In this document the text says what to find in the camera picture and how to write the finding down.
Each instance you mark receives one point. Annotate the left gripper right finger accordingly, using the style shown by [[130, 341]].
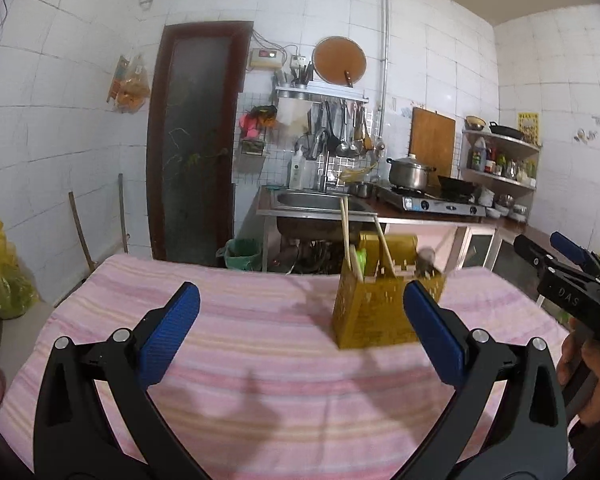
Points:
[[506, 418]]

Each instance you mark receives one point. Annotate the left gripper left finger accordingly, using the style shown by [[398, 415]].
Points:
[[73, 438]]

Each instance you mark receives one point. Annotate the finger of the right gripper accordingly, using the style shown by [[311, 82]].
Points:
[[587, 261], [533, 253]]

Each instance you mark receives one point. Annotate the green handled utensil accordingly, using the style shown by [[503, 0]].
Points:
[[361, 254]]

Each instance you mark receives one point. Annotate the kitchen cabinet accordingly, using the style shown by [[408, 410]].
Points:
[[490, 244]]

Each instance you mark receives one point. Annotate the right hand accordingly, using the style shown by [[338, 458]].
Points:
[[589, 351]]

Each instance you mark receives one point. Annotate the black wok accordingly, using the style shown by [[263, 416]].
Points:
[[509, 132]]

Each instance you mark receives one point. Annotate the gas stove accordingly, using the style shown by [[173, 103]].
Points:
[[424, 203]]

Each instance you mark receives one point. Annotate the yellow plastic bag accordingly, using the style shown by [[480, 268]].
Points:
[[17, 291]]

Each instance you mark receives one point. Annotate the steel cooking pot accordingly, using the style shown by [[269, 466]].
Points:
[[408, 173]]

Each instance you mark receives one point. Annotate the wooden cutting board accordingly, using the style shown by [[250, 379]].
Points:
[[433, 140]]

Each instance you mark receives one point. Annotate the yellow perforated utensil basket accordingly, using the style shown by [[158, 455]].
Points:
[[370, 313]]

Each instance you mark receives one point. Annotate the pink striped tablecloth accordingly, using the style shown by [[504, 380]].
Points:
[[258, 389]]

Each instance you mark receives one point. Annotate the hanging utensil rack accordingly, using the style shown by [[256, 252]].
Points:
[[294, 137]]

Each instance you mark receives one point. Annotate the green bucket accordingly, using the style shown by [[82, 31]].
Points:
[[241, 254]]

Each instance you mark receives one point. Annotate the steel sink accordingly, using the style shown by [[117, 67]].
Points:
[[307, 205]]

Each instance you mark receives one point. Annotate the round wooden board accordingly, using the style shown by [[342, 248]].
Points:
[[339, 60]]

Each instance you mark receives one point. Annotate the dark brown door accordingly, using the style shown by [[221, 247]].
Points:
[[199, 73]]

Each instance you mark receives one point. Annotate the hanging orange snack bag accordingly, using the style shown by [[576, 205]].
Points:
[[129, 88]]

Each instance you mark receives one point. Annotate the corner wall shelf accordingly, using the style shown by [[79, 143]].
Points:
[[504, 169]]

